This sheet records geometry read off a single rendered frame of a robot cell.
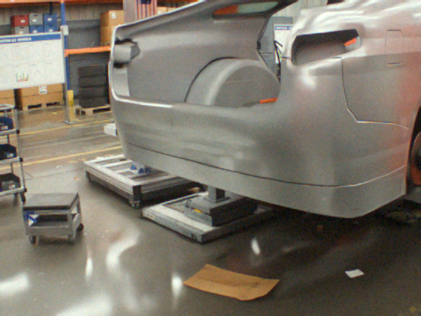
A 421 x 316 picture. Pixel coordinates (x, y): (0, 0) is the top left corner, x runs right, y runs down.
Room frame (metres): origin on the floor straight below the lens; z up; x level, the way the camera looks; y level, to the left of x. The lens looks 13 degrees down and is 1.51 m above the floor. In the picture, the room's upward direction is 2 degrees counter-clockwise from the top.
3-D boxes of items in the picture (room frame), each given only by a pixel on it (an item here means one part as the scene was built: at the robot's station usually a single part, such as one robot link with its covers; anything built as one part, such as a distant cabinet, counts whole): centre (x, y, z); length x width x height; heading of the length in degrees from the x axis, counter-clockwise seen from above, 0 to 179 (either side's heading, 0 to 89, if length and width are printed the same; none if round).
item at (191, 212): (3.90, -0.07, 0.13); 0.50 x 0.36 x 0.10; 129
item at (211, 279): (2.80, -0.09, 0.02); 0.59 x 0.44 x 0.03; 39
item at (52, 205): (3.66, 1.29, 0.17); 0.43 x 0.36 x 0.34; 92
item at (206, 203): (3.88, -0.04, 0.32); 0.40 x 0.30 x 0.28; 129
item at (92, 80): (11.45, 2.36, 0.55); 1.40 x 0.80 x 1.09; 127
